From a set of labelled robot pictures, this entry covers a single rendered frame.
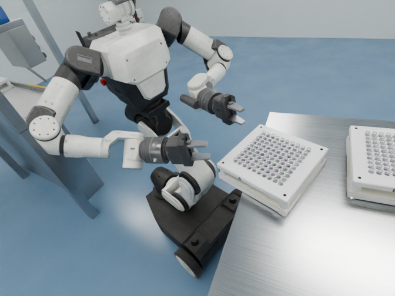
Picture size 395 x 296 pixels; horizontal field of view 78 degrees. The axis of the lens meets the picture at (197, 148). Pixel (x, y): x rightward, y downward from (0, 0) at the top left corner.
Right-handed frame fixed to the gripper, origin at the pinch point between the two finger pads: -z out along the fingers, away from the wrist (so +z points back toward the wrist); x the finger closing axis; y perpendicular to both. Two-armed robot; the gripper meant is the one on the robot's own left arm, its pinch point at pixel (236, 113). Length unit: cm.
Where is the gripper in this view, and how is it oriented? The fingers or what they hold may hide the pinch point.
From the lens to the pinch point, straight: 87.9
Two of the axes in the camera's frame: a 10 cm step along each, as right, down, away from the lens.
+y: -7.8, 5.2, -3.6
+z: -6.0, -4.5, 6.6
